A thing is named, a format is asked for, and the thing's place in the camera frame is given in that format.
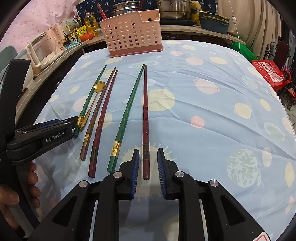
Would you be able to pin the stainless steel steamer pot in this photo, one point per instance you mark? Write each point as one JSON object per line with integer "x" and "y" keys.
{"x": 174, "y": 9}

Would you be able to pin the pink floral cloth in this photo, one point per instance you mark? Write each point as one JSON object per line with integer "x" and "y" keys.
{"x": 35, "y": 18}

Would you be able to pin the beige curtain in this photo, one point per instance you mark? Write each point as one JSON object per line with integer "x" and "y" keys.
{"x": 258, "y": 23}

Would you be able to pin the dark red twisted chopstick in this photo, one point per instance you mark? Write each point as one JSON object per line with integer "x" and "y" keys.
{"x": 96, "y": 142}

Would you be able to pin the yellow seasoning packet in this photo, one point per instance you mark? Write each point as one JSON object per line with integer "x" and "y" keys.
{"x": 80, "y": 31}

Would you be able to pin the pink perforated utensil holder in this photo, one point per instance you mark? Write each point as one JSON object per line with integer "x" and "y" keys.
{"x": 131, "y": 33}

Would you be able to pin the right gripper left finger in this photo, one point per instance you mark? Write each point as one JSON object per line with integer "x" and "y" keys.
{"x": 91, "y": 209}

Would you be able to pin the gold flower spoon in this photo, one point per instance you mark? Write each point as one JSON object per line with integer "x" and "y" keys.
{"x": 97, "y": 89}

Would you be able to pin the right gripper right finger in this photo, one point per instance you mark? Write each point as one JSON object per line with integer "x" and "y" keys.
{"x": 207, "y": 211}

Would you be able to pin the maroon chopstick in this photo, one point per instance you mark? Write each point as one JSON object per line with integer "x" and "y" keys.
{"x": 145, "y": 132}

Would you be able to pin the blue wet wipes pack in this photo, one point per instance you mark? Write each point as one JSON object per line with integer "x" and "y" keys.
{"x": 72, "y": 45}

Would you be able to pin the stacked yellow blue bowls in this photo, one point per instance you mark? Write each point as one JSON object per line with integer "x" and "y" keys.
{"x": 213, "y": 22}

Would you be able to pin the blue planet pattern tablecloth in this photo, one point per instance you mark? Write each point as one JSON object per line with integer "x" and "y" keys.
{"x": 210, "y": 111}

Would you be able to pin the kitchen counter top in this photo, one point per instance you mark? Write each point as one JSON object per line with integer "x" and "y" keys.
{"x": 172, "y": 29}

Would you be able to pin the green chopstick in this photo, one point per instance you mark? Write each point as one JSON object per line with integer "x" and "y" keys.
{"x": 121, "y": 131}
{"x": 86, "y": 104}

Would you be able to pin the red tomato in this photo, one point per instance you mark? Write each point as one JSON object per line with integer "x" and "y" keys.
{"x": 86, "y": 36}

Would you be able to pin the green plastic bag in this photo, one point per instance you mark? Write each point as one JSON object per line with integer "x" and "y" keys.
{"x": 242, "y": 49}

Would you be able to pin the wooden side counter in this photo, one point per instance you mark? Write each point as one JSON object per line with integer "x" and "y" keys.
{"x": 38, "y": 81}

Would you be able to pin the soy sauce bottle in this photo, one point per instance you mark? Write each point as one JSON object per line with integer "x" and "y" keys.
{"x": 70, "y": 34}

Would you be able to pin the white box carton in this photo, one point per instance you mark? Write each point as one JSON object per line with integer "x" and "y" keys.
{"x": 72, "y": 23}

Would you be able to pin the red plastic bag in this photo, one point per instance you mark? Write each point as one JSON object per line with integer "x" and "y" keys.
{"x": 276, "y": 78}

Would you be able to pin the navy patterned backsplash cloth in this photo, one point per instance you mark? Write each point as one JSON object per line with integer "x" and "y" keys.
{"x": 90, "y": 6}

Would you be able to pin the brown chopstick gold band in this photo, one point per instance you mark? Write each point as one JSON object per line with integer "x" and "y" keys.
{"x": 89, "y": 130}

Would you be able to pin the cooking oil bottle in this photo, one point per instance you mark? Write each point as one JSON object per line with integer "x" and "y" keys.
{"x": 91, "y": 24}

